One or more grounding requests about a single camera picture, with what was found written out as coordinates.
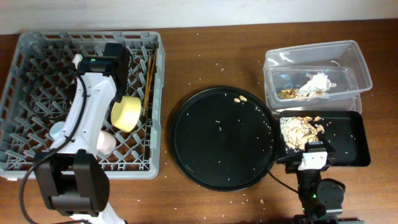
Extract nut shell food scraps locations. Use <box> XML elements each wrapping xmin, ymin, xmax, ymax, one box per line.
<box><xmin>279</xmin><ymin>116</ymin><xmax>325</xmax><ymax>150</ymax></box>

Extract yellow bowl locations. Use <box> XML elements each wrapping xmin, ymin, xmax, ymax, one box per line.
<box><xmin>111</xmin><ymin>96</ymin><xmax>141</xmax><ymax>133</ymax></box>

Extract pink cup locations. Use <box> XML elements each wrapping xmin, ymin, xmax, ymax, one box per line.
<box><xmin>96</xmin><ymin>131</ymin><xmax>116</xmax><ymax>155</ymax></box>

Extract gold foil wrapper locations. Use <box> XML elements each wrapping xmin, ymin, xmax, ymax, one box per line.
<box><xmin>277</xmin><ymin>89</ymin><xmax>325</xmax><ymax>100</ymax></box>

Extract white tissue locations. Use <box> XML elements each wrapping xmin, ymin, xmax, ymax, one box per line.
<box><xmin>298</xmin><ymin>72</ymin><xmax>337</xmax><ymax>97</ymax></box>

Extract blue cup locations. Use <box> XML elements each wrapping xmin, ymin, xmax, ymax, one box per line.
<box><xmin>49</xmin><ymin>121</ymin><xmax>65</xmax><ymax>141</ymax></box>

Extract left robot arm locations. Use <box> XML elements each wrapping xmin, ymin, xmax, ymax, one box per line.
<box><xmin>33</xmin><ymin>43</ymin><xmax>130</xmax><ymax>223</ymax></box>

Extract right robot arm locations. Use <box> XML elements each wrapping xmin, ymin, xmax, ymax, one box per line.
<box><xmin>285</xmin><ymin>142</ymin><xmax>346</xmax><ymax>223</ymax></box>

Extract grey plastic dishwasher rack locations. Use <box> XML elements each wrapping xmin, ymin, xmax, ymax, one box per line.
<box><xmin>1</xmin><ymin>31</ymin><xmax>165</xmax><ymax>180</ymax></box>

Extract left wooden chopstick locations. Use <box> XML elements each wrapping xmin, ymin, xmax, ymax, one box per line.
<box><xmin>143</xmin><ymin>55</ymin><xmax>152</xmax><ymax>115</ymax></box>

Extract wooden chopstick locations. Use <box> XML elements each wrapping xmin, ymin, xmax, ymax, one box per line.
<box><xmin>145</xmin><ymin>49</ymin><xmax>157</xmax><ymax>115</ymax></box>
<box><xmin>143</xmin><ymin>55</ymin><xmax>152</xmax><ymax>115</ymax></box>

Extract right wooden chopstick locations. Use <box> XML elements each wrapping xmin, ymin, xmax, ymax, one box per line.
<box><xmin>145</xmin><ymin>49</ymin><xmax>157</xmax><ymax>115</ymax></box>

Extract black rectangular tray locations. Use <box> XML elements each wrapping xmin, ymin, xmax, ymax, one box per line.
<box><xmin>279</xmin><ymin>110</ymin><xmax>371</xmax><ymax>167</ymax></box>

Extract round black tray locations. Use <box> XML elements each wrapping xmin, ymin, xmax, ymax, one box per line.
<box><xmin>169</xmin><ymin>86</ymin><xmax>280</xmax><ymax>192</ymax></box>

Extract inner clear plastic bin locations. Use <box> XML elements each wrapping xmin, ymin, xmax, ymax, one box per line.
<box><xmin>265</xmin><ymin>66</ymin><xmax>359</xmax><ymax>110</ymax></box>

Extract clear plastic bin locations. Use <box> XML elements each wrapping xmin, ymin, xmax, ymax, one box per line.
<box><xmin>263</xmin><ymin>40</ymin><xmax>373</xmax><ymax>114</ymax></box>
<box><xmin>265</xmin><ymin>66</ymin><xmax>359</xmax><ymax>110</ymax></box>

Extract outer clear plastic bin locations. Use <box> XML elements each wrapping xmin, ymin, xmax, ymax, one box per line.
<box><xmin>263</xmin><ymin>40</ymin><xmax>373</xmax><ymax>114</ymax></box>

